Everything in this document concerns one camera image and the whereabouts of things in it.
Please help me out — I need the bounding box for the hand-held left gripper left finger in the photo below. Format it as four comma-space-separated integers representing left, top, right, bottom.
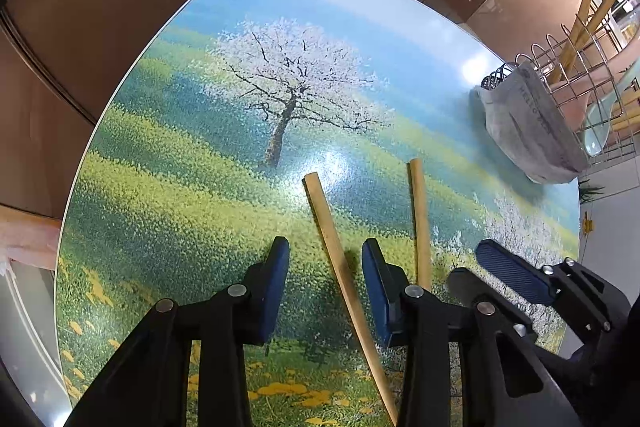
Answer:
62, 237, 292, 427

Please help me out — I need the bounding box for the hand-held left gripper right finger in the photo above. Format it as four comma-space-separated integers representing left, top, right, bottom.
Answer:
360, 238, 584, 427

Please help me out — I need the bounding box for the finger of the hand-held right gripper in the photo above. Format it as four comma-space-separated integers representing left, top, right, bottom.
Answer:
474, 238, 632, 334
515, 321, 572, 362

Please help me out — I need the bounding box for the light blue ceramic spoon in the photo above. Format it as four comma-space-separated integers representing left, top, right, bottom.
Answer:
581, 83, 627, 156

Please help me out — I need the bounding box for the pink ceramic spoon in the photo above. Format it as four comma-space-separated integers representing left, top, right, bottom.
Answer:
549, 71, 620, 122

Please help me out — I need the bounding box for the metal wire utensil rack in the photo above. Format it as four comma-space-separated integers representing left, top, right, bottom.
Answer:
481, 23, 640, 165

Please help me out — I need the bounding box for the green potted plant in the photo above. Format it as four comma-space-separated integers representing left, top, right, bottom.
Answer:
579, 178, 607, 204

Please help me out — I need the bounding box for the grey printed cloth bag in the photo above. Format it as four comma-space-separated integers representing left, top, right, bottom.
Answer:
474, 61, 592, 186

